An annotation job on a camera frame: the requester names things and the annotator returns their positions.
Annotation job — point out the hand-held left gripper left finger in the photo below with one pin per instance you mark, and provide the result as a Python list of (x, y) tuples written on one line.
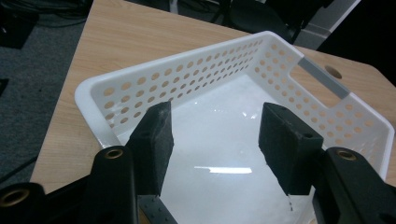
[(151, 149)]

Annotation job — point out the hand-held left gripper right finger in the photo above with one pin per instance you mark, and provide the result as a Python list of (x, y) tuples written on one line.
[(288, 146)]

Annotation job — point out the white perforated plastic basket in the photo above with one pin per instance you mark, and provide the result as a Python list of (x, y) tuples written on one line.
[(218, 130)]

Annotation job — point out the black chair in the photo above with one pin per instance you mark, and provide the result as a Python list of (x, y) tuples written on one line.
[(258, 15)]

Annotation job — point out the metal stand frame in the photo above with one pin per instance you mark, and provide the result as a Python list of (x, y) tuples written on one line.
[(323, 21)]

